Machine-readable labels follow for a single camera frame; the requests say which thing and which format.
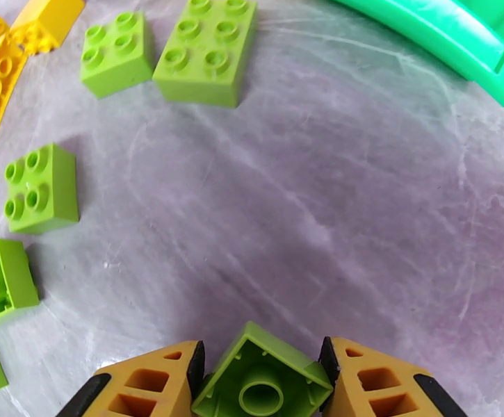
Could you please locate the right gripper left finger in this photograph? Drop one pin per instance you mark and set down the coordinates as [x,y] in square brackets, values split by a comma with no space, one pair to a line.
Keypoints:
[147,381]

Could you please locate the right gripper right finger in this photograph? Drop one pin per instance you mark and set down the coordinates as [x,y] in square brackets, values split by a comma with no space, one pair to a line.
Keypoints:
[377,385]

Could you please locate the green plastic container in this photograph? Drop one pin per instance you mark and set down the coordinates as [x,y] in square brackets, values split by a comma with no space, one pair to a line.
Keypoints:
[451,33]

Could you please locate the lime green six-stud lego brick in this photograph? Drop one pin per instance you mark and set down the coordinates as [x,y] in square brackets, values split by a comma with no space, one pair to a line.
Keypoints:
[204,51]

